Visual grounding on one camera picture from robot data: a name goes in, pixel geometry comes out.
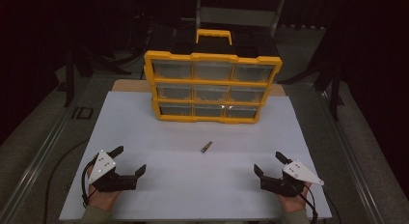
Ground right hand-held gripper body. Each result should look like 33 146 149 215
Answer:
259 159 325 198

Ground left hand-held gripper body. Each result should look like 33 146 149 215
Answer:
88 150 139 193

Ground small bronze screw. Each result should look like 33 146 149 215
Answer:
200 140 214 154

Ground clear plastic drawer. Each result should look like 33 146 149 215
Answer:
193 84 233 102

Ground yellow black parts organizer cabinet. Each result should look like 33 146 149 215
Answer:
143 25 284 126

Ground person's right hand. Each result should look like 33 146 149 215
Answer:
277 182 313 214

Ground person's left hand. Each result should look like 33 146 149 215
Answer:
86 166 122 213

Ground black metal stand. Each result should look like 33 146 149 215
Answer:
61 40 133 109
283 53 346 123

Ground set of clear organizer drawers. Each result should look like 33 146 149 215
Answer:
152 60 275 119

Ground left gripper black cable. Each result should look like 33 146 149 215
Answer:
80 157 98 210

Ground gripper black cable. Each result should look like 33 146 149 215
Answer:
80 157 98 210
288 182 320 224

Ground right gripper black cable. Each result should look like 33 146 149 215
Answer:
288 182 320 224

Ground thin black floor cable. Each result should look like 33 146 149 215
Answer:
42 138 91 224

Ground grey metal rail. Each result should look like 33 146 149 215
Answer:
0 75 95 224
307 83 389 224

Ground grey metal frame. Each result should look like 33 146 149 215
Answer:
194 0 286 38

